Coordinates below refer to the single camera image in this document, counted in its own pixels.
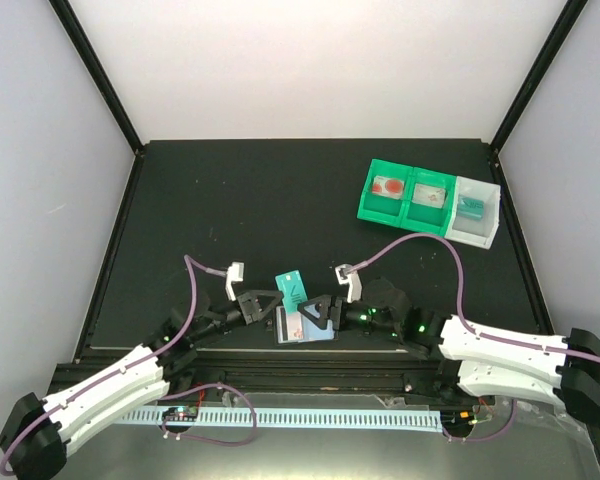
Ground left black frame post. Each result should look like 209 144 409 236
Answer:
47 0 146 159

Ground right black frame post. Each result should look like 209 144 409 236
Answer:
487 0 591 151

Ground black frame post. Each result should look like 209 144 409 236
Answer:
47 0 146 159
487 0 591 151

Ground black leather card holder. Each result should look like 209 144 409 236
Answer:
274 309 337 345

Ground purple cable loop right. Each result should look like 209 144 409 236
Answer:
442 399 519 445

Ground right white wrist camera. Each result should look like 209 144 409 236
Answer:
334 264 362 303

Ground teal card in bin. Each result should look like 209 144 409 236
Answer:
456 195 485 221

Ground purple cable loop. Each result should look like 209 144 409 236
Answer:
159 382 259 445
442 399 519 445

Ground purple cable loop left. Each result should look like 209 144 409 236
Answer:
159 382 259 445

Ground white slotted cable duct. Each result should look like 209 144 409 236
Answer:
116 406 443 433

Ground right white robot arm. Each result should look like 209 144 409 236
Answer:
297 278 600 428

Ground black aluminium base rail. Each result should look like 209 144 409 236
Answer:
49 348 480 408

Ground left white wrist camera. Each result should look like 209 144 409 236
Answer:
225 262 244 301

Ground teal AION VIP card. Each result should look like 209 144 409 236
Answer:
275 270 308 313

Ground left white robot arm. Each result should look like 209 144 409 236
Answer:
0 290 283 479

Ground left green bin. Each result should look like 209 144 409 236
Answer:
357 159 414 228

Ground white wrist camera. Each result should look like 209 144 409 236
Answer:
225 262 244 301
334 264 362 303

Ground white card red marks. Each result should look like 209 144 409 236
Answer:
411 183 447 209

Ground white card red pattern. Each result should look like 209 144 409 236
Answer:
276 306 304 344

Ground card with red circles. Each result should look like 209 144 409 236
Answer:
371 175 405 200

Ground white bin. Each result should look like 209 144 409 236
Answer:
444 176 501 250

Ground middle green bin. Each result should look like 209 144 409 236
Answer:
400 167 457 236

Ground green bin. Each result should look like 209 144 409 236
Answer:
400 167 457 236
357 159 414 228

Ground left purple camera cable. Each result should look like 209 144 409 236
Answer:
0 254 229 475

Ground small circuit board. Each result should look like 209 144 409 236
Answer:
162 406 198 422

